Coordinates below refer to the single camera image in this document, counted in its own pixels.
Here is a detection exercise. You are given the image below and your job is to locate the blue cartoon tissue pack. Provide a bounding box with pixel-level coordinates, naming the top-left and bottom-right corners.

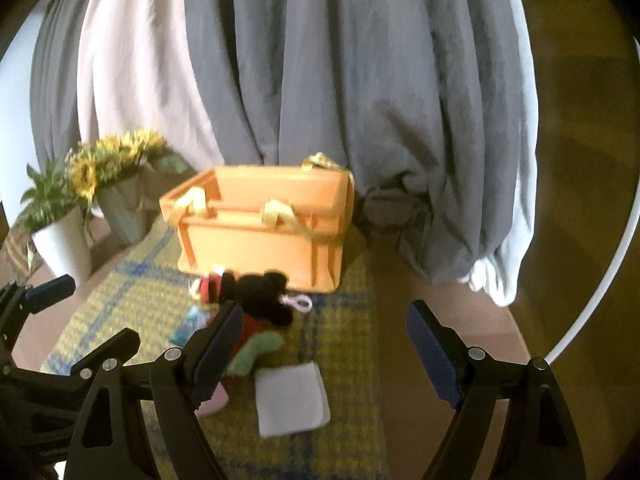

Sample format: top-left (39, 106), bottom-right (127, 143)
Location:
top-left (169, 306), bottom-right (212, 348)

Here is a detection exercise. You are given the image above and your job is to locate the pink soft pouch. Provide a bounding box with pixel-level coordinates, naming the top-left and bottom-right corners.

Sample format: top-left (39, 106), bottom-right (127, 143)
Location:
top-left (195, 384), bottom-right (229, 417)

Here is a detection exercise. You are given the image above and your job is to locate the green fuzzy soft toy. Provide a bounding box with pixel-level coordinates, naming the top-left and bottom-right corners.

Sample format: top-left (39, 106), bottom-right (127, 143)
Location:
top-left (224, 330), bottom-right (284, 378)

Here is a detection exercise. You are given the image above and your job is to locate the black mouse plush toy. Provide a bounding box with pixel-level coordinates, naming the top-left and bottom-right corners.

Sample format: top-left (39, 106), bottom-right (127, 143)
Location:
top-left (189, 271), bottom-right (314, 327)

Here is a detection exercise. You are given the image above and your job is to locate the white cloth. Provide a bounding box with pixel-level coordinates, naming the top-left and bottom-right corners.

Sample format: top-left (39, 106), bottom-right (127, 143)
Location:
top-left (255, 362), bottom-right (331, 438)

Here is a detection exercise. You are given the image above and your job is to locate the woven rattan basket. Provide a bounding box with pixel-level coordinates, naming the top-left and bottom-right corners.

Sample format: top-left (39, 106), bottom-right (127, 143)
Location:
top-left (0, 214), bottom-right (43, 286)

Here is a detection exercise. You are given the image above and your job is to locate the yellow blue plaid mat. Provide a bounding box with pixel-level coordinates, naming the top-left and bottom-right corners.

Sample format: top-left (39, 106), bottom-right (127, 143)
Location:
top-left (41, 220), bottom-right (388, 479)

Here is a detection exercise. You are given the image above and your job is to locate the white plant pot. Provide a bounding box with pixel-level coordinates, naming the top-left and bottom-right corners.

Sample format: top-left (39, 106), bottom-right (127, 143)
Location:
top-left (32, 206), bottom-right (92, 286)

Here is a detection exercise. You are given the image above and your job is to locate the green leafy plant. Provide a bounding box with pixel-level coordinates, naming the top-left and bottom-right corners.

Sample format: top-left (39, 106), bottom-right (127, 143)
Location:
top-left (21, 158), bottom-right (79, 234)

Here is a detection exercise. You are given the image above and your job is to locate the grey ribbed vase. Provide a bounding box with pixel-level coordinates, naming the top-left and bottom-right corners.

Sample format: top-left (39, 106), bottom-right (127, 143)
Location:
top-left (96, 174), bottom-right (146, 245)

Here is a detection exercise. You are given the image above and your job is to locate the yellow artificial sunflower bouquet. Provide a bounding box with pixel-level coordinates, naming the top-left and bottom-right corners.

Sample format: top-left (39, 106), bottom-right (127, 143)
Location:
top-left (65, 128), bottom-right (191, 203)

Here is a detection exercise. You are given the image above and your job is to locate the orange plastic storage crate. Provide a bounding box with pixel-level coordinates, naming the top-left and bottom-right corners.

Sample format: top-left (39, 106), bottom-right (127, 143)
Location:
top-left (160, 153), bottom-right (355, 294)

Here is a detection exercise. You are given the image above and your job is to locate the white sheer curtain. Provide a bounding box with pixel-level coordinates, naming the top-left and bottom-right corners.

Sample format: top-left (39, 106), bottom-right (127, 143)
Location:
top-left (77, 0), bottom-right (224, 170)

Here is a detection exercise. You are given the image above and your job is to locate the grey curtain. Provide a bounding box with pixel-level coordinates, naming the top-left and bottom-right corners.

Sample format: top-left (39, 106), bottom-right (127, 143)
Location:
top-left (30, 0), bottom-right (538, 304)

